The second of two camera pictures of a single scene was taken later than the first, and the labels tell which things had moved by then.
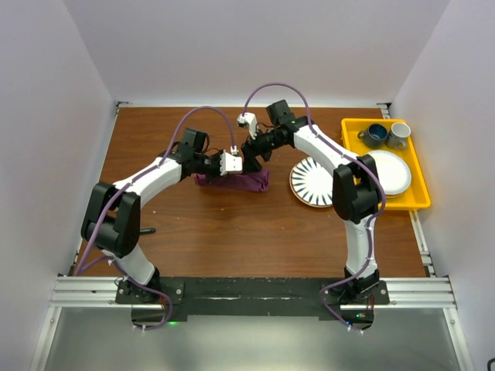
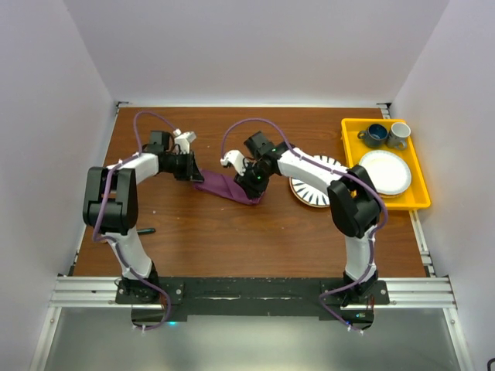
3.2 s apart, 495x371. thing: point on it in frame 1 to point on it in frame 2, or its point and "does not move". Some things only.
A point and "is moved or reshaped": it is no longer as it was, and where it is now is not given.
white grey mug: (397, 137) does not move
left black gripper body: (209, 165) to (183, 165)
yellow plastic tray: (418, 195) does not move
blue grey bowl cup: (376, 136) does not move
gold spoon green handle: (147, 230) does not move
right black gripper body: (264, 144) to (254, 178)
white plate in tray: (393, 171) does not move
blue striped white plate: (312, 183) does not move
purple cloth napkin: (257, 181) is moved or reshaped
